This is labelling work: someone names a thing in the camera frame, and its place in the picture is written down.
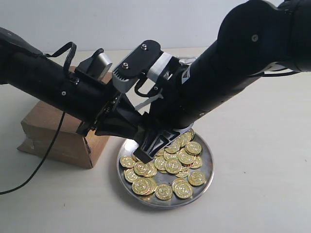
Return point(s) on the gold coin stack front left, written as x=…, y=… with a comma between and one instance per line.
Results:
x=144, y=186

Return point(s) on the gold coin front right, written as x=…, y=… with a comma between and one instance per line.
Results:
x=182, y=188

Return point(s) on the gold coin right side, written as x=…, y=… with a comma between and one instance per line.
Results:
x=197, y=178

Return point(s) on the gold coin lower left edge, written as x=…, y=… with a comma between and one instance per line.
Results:
x=130, y=175

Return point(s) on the gold coin far left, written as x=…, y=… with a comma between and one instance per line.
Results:
x=127, y=162

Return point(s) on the gold coin front centre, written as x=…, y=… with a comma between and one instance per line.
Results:
x=163, y=191

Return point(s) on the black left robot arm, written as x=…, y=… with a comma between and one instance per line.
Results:
x=142, y=101

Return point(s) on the gold coin stack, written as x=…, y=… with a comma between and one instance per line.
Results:
x=144, y=186
x=145, y=170

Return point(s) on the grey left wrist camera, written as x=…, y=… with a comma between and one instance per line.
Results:
x=97, y=65

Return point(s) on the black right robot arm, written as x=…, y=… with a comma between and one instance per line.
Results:
x=254, y=37

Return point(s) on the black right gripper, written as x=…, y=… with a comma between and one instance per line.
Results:
x=189, y=94

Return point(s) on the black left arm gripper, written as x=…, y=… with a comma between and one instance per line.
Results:
x=117, y=117

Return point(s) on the round silver metal plate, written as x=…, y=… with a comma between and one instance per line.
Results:
x=151, y=200

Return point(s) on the gold coin left stack top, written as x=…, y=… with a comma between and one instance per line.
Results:
x=145, y=170

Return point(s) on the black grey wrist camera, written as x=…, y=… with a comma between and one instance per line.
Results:
x=146, y=60

